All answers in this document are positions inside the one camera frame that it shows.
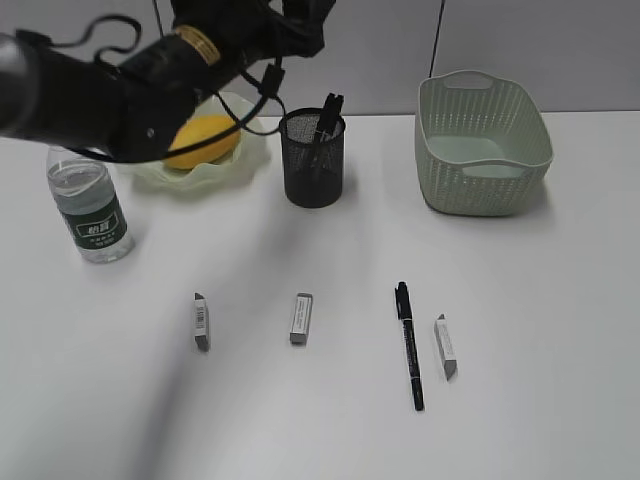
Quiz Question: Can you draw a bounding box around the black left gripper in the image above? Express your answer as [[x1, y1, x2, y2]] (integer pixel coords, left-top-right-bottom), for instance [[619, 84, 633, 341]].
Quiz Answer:
[[171, 0, 335, 61]]

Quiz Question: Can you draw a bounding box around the yellow mango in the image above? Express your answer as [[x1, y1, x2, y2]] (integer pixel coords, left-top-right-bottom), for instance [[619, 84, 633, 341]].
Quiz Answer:
[[163, 114, 240, 171]]

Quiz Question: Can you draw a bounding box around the black marker pen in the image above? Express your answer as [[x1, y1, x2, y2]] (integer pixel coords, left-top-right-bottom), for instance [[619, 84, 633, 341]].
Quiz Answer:
[[395, 281, 425, 412], [318, 93, 344, 142], [310, 93, 338, 173]]

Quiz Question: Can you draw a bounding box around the clear water bottle green label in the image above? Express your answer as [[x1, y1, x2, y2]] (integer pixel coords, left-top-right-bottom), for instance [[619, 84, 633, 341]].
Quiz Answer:
[[46, 146, 134, 264]]

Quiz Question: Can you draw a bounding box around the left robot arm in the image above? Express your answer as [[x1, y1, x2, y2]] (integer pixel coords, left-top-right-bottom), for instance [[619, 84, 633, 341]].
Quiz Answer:
[[1, 1, 333, 164]]

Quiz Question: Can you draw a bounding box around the translucent green wavy plate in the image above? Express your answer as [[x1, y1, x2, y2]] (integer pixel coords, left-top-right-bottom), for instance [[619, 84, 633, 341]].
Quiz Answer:
[[117, 89, 273, 194]]

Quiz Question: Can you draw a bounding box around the black mesh pen holder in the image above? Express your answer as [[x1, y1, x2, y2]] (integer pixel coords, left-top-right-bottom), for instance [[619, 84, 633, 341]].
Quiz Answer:
[[279, 107, 346, 209]]

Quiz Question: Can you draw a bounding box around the light green plastic basket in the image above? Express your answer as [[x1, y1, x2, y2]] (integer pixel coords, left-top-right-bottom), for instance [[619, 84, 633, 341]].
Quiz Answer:
[[414, 70, 553, 217]]

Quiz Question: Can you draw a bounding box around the grey white eraser left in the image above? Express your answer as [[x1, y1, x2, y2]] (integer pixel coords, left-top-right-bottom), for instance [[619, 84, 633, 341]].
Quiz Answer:
[[193, 292, 211, 352]]

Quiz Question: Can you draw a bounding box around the grey white eraser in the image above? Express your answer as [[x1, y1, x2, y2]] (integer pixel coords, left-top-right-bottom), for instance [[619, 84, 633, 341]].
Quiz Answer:
[[289, 292, 313, 346], [434, 314, 458, 381], [193, 292, 211, 352]]

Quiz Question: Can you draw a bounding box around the grey white eraser middle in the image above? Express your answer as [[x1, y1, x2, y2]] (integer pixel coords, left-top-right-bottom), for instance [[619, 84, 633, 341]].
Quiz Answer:
[[289, 292, 313, 346]]

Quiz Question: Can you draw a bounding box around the grey white eraser right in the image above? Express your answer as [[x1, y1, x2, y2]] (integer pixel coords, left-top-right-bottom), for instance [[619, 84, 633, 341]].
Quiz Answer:
[[434, 314, 458, 381]]

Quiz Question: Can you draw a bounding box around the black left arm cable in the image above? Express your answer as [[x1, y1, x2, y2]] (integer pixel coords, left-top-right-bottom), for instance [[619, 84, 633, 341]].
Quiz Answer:
[[14, 14, 291, 164]]

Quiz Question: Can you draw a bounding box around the black wall cable right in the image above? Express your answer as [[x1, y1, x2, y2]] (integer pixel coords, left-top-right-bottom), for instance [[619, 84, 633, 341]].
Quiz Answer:
[[429, 0, 447, 79]]

